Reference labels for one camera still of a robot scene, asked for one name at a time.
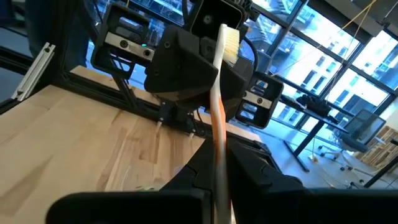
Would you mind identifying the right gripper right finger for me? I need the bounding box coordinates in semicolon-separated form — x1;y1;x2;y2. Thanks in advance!
226;138;398;224

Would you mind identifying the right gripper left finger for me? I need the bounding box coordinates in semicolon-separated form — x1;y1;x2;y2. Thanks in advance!
45;136;218;224

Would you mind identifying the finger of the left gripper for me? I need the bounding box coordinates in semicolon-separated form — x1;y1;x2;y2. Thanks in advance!
144;24;219;103
221;57;255;123

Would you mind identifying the orange white toothbrush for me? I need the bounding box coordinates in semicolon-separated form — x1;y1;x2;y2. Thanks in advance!
209;23;242;224

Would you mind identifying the black standing desk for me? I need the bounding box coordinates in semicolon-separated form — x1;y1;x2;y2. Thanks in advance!
278;93;349;174

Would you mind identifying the silver aluminium extrusion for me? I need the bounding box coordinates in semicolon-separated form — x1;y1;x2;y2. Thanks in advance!
11;42;57;103

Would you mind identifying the black mesh chair back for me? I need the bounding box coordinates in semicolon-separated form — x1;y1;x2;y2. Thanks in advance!
341;108;387;144

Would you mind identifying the black aluminium table frame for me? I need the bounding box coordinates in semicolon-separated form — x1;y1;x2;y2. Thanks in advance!
0;46;280;172

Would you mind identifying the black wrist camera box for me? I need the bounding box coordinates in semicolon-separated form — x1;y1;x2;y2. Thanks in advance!
189;0;250;35

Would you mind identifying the yellow hanging cord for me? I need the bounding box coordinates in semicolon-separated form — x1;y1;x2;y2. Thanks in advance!
269;0;379;78

